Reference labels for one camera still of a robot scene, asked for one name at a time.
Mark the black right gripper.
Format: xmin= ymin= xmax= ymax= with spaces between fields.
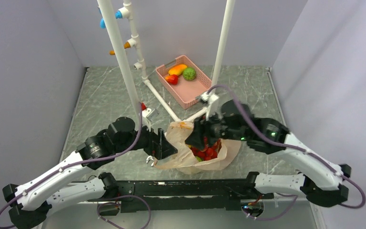
xmin=185 ymin=106 xmax=248 ymax=149

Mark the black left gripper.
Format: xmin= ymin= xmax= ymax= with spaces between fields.
xmin=115 ymin=120 xmax=178 ymax=159

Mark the red fake strawberry bunch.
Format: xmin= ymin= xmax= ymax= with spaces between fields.
xmin=187 ymin=139 xmax=222 ymax=161

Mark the translucent orange plastic bag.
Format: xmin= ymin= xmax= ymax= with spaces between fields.
xmin=154 ymin=121 xmax=242 ymax=175

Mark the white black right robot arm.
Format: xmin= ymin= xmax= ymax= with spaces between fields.
xmin=185 ymin=100 xmax=351 ymax=208

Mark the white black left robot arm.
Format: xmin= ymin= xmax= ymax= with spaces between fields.
xmin=2 ymin=117 xmax=177 ymax=229

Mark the red fake fruit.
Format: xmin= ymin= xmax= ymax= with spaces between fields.
xmin=164 ymin=74 xmax=179 ymax=85

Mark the green fake custard apple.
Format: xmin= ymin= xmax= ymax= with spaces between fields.
xmin=182 ymin=67 xmax=197 ymax=81

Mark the yellow orange fake mango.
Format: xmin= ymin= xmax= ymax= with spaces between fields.
xmin=168 ymin=64 xmax=188 ymax=76

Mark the silver open-end wrench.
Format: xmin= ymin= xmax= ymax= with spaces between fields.
xmin=146 ymin=156 xmax=157 ymax=167

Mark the pink perforated plastic basket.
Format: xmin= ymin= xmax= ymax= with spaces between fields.
xmin=155 ymin=55 xmax=212 ymax=110

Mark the orange brass faucet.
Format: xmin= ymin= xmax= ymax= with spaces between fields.
xmin=109 ymin=42 xmax=131 ymax=56

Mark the blue plastic faucet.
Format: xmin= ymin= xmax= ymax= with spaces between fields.
xmin=98 ymin=7 xmax=123 ymax=29

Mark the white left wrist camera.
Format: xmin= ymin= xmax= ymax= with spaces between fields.
xmin=141 ymin=103 xmax=159 ymax=129

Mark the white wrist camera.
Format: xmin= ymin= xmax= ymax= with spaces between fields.
xmin=141 ymin=103 xmax=159 ymax=129
xmin=198 ymin=92 xmax=219 ymax=121

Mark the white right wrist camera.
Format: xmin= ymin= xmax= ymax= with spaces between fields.
xmin=198 ymin=92 xmax=219 ymax=121

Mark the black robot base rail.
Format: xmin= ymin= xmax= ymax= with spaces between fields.
xmin=97 ymin=178 xmax=274 ymax=213

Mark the white PVC pipe frame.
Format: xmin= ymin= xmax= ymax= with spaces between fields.
xmin=97 ymin=0 xmax=235 ymax=121

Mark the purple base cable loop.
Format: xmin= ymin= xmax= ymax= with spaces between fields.
xmin=96 ymin=195 xmax=152 ymax=229

